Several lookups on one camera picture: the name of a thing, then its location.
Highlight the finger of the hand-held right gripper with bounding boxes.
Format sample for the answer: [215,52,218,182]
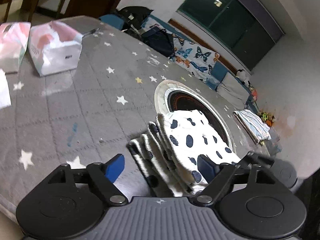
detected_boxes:
[236,151,275,172]

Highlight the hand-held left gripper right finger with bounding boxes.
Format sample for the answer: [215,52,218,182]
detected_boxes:
[195,155,265,205]

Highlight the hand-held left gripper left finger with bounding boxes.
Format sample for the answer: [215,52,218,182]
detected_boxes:
[46,154,127,207]

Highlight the white navy polka dot pants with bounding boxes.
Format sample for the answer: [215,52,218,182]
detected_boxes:
[127,109,243,197]

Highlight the striped folded cloth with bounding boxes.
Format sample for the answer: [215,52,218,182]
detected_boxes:
[233,109,272,145]

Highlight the green orange toy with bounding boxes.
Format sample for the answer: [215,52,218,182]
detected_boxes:
[260,110,275,127]

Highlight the round table heater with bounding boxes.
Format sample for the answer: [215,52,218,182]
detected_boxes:
[160,86,232,150]

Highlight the grey star print tablecloth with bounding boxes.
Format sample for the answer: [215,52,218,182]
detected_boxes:
[0,15,283,220]

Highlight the grey pillow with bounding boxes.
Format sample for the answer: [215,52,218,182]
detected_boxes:
[216,72,250,108]

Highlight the white black plush toy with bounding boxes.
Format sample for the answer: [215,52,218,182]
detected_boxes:
[236,69,252,85]

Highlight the butterfly print cushion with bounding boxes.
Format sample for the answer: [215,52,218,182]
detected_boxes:
[141,16,220,90]

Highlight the white tissue pack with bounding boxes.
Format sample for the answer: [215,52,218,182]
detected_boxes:
[27,21,83,77]

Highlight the dark bag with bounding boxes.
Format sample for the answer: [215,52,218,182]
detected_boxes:
[142,27,175,58]

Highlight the white paper sheet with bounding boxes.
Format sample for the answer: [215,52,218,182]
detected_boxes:
[0,69,12,109]

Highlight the dark window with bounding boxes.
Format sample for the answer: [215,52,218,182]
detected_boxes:
[176,0,285,72]

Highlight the black pen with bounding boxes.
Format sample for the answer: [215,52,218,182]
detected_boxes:
[82,28,100,37]

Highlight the pink white plastic bag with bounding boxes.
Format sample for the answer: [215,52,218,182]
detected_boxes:
[0,22,32,74]

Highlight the wooden side table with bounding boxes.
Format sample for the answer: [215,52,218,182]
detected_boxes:
[4,0,70,23]

